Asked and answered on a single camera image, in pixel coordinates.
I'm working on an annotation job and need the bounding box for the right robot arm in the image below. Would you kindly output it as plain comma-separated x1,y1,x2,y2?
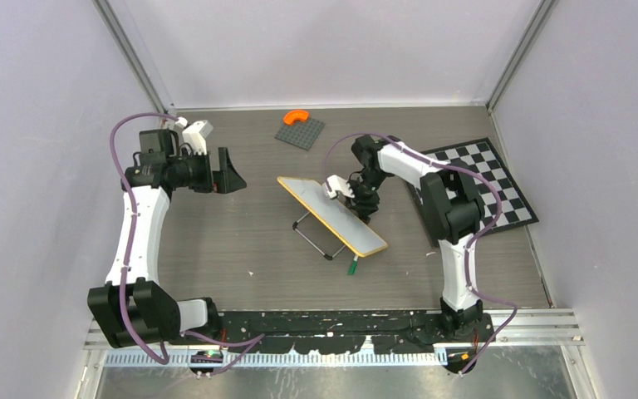
346,135,484,342

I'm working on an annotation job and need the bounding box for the orange curved block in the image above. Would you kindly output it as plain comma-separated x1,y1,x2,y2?
282,109,310,126

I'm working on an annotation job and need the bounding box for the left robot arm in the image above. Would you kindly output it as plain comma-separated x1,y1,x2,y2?
87,129,247,348

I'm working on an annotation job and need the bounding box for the black white checkerboard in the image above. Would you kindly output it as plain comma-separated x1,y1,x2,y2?
424,138,539,234

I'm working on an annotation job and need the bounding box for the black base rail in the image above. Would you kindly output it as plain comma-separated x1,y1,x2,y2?
193,310,493,355

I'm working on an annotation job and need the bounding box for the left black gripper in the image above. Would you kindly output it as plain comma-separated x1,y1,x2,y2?
169,147,245,194

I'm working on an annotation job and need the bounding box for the grey building baseplate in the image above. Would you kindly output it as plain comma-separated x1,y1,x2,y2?
274,117,326,150

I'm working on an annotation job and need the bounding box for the green whiteboard marker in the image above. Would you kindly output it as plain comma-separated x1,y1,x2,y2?
347,254,360,276

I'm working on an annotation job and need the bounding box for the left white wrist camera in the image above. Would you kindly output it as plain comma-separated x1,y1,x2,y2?
175,117,213,155

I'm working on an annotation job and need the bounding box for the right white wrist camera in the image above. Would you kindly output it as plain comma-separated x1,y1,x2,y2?
321,175,355,200

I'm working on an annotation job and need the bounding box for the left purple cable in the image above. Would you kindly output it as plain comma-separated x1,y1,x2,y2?
110,112,265,376

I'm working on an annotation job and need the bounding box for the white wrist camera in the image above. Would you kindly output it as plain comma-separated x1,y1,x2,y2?
321,175,355,200
175,117,213,155

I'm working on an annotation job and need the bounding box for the yellow framed whiteboard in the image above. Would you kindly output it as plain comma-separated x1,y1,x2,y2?
277,176,388,258

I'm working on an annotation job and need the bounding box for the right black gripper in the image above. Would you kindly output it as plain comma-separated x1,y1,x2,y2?
339,170,388,220

